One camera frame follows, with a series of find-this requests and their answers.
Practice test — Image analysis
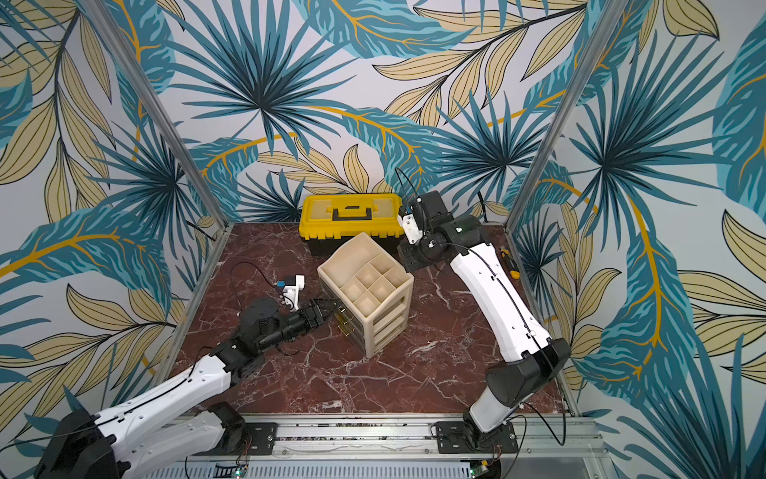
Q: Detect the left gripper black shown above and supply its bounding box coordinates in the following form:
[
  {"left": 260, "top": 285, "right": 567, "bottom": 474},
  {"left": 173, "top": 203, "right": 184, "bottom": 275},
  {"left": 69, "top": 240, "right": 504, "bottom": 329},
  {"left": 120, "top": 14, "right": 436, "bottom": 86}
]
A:
[{"left": 259, "top": 297, "right": 343, "bottom": 353}]

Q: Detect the beige drawer organizer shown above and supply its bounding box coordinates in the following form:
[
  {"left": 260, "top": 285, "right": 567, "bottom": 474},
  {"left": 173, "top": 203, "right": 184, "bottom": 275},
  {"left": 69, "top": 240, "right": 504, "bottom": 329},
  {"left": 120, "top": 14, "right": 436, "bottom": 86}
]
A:
[{"left": 317, "top": 233, "right": 414, "bottom": 358}]

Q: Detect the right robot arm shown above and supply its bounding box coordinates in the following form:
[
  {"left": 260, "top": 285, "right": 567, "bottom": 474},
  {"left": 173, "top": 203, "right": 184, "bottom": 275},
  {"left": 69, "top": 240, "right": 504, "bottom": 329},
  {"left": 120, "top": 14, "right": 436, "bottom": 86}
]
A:
[{"left": 397, "top": 191, "right": 571, "bottom": 439}]

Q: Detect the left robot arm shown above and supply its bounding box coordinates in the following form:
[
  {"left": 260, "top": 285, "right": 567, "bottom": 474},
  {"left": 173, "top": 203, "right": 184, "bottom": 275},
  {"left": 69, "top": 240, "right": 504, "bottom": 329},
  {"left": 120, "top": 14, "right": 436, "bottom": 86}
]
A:
[{"left": 33, "top": 297, "right": 338, "bottom": 478}]

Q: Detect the yellow black screwdriver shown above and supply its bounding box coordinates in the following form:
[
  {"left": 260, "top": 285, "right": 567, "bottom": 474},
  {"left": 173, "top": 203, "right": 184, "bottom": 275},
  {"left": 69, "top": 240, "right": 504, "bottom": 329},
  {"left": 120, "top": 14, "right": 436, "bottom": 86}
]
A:
[{"left": 500, "top": 249, "right": 521, "bottom": 281}]

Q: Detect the yellow black toolbox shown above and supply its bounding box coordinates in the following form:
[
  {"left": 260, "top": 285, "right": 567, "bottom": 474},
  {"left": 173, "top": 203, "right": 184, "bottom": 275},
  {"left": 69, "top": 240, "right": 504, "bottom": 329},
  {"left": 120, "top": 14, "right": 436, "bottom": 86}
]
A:
[{"left": 298, "top": 194, "right": 404, "bottom": 257}]

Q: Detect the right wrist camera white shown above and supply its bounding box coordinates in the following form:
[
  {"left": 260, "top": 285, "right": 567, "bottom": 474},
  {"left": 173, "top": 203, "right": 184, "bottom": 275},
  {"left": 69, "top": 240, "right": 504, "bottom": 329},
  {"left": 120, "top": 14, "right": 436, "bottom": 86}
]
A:
[{"left": 397, "top": 212, "right": 424, "bottom": 245}]

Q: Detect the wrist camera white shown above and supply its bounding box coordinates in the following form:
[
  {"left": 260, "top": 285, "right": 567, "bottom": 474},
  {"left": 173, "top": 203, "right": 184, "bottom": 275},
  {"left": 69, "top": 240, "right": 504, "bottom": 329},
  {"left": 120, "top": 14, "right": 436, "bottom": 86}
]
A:
[
  {"left": 276, "top": 275, "right": 305, "bottom": 311},
  {"left": 397, "top": 212, "right": 424, "bottom": 245}
]

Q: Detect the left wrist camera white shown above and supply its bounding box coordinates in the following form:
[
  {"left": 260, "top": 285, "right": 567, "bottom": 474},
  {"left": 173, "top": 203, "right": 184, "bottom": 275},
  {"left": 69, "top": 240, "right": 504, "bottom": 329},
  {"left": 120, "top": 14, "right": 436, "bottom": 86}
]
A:
[{"left": 276, "top": 275, "right": 305, "bottom": 311}]

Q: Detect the right aluminium corner post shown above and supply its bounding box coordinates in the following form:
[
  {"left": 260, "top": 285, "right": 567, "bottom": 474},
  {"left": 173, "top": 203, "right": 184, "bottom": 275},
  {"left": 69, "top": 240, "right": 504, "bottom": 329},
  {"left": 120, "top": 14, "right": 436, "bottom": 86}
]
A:
[{"left": 504, "top": 0, "right": 628, "bottom": 234}]

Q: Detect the aluminium corner post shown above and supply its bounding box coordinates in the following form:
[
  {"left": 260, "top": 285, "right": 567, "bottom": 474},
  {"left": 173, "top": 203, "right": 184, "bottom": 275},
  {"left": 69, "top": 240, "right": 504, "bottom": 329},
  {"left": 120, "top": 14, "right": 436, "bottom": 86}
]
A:
[
  {"left": 504, "top": 0, "right": 628, "bottom": 234},
  {"left": 82, "top": 0, "right": 229, "bottom": 230}
]

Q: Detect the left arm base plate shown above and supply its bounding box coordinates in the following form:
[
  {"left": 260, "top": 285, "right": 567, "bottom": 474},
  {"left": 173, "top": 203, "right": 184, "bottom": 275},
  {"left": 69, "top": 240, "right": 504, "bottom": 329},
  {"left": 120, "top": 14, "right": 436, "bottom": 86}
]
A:
[{"left": 197, "top": 422, "right": 277, "bottom": 456}]

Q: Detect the aluminium front rail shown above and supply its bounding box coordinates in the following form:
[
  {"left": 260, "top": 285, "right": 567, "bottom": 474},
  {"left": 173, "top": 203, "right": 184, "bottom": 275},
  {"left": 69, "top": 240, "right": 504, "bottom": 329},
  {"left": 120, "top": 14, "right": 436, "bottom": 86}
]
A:
[{"left": 155, "top": 413, "right": 618, "bottom": 478}]

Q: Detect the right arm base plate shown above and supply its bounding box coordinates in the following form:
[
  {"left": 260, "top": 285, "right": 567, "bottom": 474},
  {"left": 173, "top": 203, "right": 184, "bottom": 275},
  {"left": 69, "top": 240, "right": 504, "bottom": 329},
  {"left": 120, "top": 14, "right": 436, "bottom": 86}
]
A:
[{"left": 430, "top": 420, "right": 519, "bottom": 454}]

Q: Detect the left aluminium corner post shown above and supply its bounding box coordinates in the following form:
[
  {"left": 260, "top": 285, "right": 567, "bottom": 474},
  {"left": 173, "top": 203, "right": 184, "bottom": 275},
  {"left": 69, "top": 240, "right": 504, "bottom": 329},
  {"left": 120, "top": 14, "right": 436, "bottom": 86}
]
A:
[{"left": 82, "top": 0, "right": 229, "bottom": 230}]

